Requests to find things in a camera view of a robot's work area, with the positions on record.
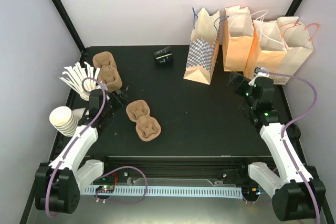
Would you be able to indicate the light blue cable duct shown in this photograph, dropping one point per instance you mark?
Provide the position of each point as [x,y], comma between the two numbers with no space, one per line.
[166,191]

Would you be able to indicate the cup of white straws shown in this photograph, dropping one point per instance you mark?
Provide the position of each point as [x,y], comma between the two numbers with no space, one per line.
[74,76]

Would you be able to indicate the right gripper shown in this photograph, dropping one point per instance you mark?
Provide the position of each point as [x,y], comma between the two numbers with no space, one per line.
[238,77]

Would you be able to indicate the brown cup carrier stack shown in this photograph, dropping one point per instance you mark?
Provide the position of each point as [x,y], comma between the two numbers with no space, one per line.
[108,73]

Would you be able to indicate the beige paper bag orange handles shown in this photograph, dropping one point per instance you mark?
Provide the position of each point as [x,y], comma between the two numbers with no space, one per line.
[299,46]

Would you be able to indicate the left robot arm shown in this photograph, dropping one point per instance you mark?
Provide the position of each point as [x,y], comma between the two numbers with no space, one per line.
[59,184]

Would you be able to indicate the orange paper bag middle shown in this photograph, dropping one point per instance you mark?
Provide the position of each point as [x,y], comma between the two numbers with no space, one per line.
[267,49]

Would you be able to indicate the orange paper bag white handles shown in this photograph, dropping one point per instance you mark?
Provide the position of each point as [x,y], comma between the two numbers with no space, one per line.
[238,35]

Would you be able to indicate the brown pulp cup carrier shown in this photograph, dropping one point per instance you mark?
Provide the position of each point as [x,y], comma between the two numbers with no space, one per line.
[146,127]

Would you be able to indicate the blue checkered paper bag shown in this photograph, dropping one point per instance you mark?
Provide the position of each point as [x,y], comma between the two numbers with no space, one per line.
[204,46]

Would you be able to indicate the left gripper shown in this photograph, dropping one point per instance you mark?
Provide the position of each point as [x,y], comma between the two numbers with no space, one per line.
[118,103]

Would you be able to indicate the white paper cup stack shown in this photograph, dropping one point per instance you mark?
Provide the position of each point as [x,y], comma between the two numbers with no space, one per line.
[63,119]

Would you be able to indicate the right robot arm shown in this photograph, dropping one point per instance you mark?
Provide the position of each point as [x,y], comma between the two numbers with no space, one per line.
[294,192]

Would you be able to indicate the lying white paper cup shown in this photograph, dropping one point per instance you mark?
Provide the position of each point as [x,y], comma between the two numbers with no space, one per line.
[79,113]

